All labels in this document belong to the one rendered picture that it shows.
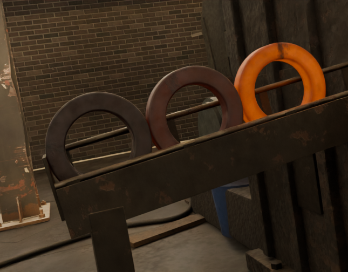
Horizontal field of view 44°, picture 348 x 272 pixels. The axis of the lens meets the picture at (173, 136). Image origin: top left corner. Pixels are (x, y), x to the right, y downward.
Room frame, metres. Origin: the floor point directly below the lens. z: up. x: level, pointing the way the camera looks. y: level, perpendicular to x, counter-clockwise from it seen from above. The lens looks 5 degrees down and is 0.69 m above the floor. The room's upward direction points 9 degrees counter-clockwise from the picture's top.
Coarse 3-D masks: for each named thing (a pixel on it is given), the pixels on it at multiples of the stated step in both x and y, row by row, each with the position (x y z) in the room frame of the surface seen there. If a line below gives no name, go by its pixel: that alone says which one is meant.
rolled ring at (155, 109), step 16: (160, 80) 0.78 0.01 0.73; (176, 80) 0.77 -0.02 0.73; (192, 80) 0.77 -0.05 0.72; (208, 80) 0.78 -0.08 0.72; (224, 80) 0.79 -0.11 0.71; (160, 96) 0.76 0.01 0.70; (224, 96) 0.79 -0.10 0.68; (160, 112) 0.76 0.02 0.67; (224, 112) 0.80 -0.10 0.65; (240, 112) 0.79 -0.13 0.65; (160, 128) 0.75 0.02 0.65; (224, 128) 0.79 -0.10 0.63; (160, 144) 0.75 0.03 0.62; (176, 144) 0.76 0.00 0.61
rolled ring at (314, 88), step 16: (272, 48) 0.82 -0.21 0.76; (288, 48) 0.83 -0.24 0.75; (256, 64) 0.81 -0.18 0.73; (304, 64) 0.83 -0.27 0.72; (240, 80) 0.81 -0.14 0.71; (304, 80) 0.85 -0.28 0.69; (320, 80) 0.84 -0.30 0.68; (240, 96) 0.81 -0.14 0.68; (304, 96) 0.86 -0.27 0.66; (320, 96) 0.84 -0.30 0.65; (256, 112) 0.81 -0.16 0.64
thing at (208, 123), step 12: (216, 108) 2.09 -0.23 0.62; (204, 120) 2.23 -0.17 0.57; (216, 120) 2.06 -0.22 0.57; (204, 132) 2.25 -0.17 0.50; (204, 192) 2.27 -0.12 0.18; (228, 192) 1.94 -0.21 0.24; (240, 192) 1.85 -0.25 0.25; (192, 204) 2.53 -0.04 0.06; (204, 204) 2.30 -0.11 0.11; (228, 204) 1.95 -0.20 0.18; (240, 204) 1.82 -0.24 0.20; (204, 216) 2.33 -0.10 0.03; (216, 216) 2.14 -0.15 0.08; (228, 216) 1.98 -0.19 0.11; (240, 216) 1.84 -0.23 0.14; (252, 216) 1.72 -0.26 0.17; (240, 228) 1.86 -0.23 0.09; (252, 228) 1.74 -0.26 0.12; (240, 240) 1.88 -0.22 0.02; (252, 240) 1.75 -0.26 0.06
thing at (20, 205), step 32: (0, 0) 3.37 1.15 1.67; (0, 32) 3.07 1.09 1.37; (0, 64) 3.06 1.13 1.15; (0, 96) 3.05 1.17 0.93; (0, 128) 3.04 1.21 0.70; (0, 160) 3.03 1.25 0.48; (0, 192) 3.02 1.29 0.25; (32, 192) 3.07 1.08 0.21; (0, 224) 2.93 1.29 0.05; (32, 224) 2.95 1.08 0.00
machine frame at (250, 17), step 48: (240, 0) 1.48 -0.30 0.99; (288, 0) 1.20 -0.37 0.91; (336, 0) 1.01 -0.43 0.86; (240, 48) 1.49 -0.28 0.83; (336, 48) 1.03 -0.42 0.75; (288, 96) 1.25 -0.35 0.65; (288, 192) 1.29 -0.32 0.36; (336, 192) 1.09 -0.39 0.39; (288, 240) 1.39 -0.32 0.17; (336, 240) 1.09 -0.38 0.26
